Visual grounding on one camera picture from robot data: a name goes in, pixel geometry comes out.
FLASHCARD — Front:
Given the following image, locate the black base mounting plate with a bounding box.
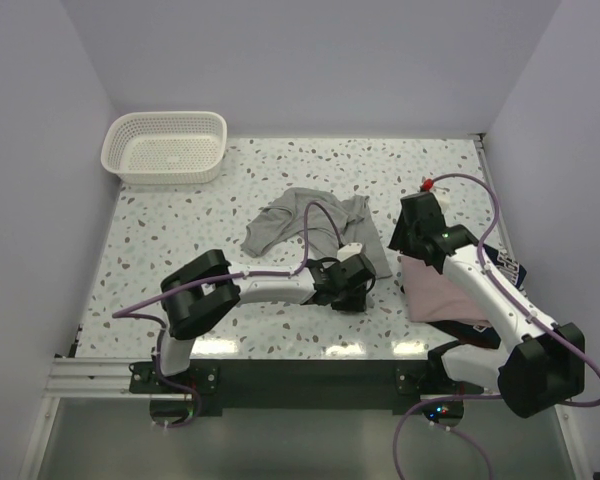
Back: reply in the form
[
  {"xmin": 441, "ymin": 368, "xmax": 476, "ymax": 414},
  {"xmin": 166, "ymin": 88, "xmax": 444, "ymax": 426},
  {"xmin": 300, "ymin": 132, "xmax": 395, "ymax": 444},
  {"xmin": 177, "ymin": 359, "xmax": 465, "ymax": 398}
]
[{"xmin": 129, "ymin": 357, "xmax": 484, "ymax": 419}]

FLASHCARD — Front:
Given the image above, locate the grey tank top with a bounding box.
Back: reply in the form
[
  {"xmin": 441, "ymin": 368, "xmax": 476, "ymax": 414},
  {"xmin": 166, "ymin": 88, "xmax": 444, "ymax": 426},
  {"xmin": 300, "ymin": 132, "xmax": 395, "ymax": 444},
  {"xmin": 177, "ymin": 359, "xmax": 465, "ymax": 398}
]
[{"xmin": 241, "ymin": 187, "xmax": 392, "ymax": 279}]

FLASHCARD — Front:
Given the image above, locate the aluminium frame rail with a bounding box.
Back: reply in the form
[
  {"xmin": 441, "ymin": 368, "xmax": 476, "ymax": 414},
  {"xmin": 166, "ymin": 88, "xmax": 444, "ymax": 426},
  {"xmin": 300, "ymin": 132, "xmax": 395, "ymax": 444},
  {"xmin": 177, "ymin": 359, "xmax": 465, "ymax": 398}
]
[{"xmin": 39, "ymin": 139, "xmax": 594, "ymax": 479}]

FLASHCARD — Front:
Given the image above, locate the navy lettered tank top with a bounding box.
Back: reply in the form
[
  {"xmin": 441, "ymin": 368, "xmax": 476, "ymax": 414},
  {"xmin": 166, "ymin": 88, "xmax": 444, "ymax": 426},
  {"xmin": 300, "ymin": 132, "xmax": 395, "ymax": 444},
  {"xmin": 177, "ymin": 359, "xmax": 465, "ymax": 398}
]
[{"xmin": 397, "ymin": 244, "xmax": 528, "ymax": 350}]

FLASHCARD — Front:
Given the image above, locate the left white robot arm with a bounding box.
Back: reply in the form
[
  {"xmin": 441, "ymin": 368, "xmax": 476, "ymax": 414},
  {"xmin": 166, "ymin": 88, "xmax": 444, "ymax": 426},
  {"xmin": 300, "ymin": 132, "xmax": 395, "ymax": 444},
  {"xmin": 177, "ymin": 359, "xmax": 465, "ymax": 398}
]
[{"xmin": 151, "ymin": 249, "xmax": 376, "ymax": 392}]

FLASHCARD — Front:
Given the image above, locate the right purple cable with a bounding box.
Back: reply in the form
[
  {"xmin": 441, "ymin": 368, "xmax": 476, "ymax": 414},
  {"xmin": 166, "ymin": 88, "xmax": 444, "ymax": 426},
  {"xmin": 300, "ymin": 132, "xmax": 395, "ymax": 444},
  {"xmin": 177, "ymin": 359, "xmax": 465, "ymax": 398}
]
[{"xmin": 392, "ymin": 172, "xmax": 600, "ymax": 480}]

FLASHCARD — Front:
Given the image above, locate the white plastic basket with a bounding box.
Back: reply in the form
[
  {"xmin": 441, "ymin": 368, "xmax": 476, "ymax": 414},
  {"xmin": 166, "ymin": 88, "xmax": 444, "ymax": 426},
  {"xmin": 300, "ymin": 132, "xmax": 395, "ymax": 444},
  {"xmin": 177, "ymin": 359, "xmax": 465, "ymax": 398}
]
[{"xmin": 100, "ymin": 111, "xmax": 228, "ymax": 185}]

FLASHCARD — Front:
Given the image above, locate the pink tank top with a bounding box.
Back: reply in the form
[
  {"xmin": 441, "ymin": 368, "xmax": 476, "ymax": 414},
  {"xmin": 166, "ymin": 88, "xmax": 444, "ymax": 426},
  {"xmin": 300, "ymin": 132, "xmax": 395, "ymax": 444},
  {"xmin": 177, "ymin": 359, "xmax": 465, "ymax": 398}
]
[{"xmin": 400, "ymin": 256, "xmax": 490, "ymax": 327}]

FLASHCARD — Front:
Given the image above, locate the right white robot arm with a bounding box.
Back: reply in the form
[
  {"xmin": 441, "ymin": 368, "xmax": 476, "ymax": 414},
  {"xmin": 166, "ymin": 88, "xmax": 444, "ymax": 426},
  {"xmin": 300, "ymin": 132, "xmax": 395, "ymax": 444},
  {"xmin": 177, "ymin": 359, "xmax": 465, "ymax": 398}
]
[{"xmin": 389, "ymin": 192, "xmax": 585, "ymax": 418}]

